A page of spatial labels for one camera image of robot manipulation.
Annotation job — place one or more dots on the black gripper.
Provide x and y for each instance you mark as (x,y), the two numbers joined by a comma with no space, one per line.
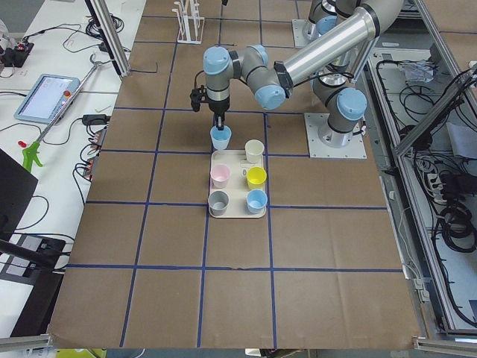
(218,107)

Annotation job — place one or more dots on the light blue plastic cup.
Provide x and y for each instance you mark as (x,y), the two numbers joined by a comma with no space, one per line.
(220,137)

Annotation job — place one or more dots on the pale green plastic cup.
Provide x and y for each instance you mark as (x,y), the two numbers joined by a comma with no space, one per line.
(254,150)

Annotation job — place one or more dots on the pink plastic cup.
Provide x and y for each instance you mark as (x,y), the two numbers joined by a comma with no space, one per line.
(220,175)

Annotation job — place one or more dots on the yellow plastic cup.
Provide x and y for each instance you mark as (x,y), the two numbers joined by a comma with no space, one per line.
(256,177)

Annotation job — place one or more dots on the grey plastic cup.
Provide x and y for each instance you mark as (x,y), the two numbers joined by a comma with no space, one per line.
(218,203)

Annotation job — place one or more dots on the beige serving tray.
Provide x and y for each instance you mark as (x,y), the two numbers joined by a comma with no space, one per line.
(237,188)

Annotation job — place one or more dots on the black power adapter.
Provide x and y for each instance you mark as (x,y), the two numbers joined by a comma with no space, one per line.
(95,119)

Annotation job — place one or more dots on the blue teach pendant tablet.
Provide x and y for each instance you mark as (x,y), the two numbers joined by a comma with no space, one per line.
(46,98)

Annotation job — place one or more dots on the long reach grabber tool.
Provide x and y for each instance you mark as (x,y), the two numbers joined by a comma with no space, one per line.
(30,154)

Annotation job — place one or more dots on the black monitor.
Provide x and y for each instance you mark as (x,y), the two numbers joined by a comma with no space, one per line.
(17,187)

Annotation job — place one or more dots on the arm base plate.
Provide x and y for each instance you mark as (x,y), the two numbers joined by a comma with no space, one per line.
(324,143)
(304,32)

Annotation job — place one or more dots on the white wire cup rack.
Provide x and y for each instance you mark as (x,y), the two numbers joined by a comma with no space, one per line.
(190,22)

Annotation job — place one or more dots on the aluminium frame post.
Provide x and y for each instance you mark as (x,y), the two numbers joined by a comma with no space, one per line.
(102,18)

